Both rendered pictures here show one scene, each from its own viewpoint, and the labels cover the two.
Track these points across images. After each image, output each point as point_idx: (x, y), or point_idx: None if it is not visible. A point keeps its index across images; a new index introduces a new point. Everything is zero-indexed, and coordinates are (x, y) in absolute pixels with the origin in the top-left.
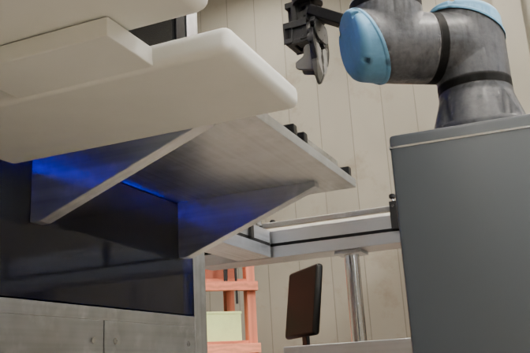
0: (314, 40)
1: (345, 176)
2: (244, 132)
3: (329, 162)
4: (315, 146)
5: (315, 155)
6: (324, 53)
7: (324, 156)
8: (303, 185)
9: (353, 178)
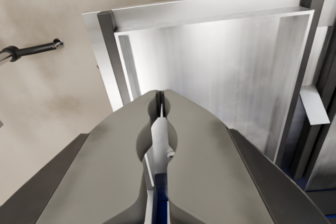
0: (311, 219)
1: (138, 5)
2: None
3: None
4: (222, 19)
5: None
6: (107, 185)
7: None
8: None
9: (90, 12)
